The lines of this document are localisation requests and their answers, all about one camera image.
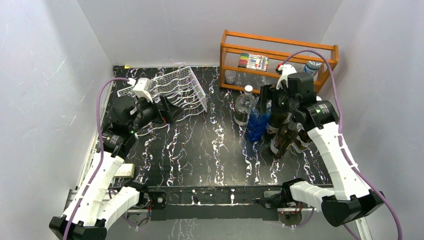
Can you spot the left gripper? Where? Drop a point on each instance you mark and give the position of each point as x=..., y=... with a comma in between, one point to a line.
x=169, y=112

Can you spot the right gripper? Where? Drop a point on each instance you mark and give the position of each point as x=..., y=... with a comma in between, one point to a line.
x=265, y=94

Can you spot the brown wine bottle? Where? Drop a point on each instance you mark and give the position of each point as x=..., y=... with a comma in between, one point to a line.
x=283, y=139

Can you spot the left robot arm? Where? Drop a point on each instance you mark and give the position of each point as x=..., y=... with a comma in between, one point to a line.
x=88, y=216

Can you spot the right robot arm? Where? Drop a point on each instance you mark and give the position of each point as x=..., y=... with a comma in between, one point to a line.
x=351, y=196

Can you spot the round clear glass bottle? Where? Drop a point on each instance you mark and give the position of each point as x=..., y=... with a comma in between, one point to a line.
x=243, y=106

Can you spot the dark green open bottle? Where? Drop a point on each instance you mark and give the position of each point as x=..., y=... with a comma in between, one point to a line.
x=275, y=122

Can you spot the orange wooden shelf rack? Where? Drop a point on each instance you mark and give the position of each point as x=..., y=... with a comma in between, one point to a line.
x=278, y=50

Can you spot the colour marker pen set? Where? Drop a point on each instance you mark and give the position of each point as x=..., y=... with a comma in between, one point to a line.
x=253, y=61

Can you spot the small clear plastic cup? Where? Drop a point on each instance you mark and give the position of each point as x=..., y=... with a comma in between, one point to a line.
x=230, y=77

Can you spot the blue white lidded jar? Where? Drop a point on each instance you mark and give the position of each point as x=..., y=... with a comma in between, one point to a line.
x=312, y=67

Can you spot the beige remote control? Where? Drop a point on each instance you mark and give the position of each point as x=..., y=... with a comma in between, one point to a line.
x=126, y=170

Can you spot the white wire wine rack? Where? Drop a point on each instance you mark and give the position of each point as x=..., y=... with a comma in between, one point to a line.
x=181, y=87

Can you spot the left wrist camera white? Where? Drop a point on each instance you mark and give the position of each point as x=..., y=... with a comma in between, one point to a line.
x=142, y=89

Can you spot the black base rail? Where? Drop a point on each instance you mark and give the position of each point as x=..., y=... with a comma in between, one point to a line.
x=222, y=202

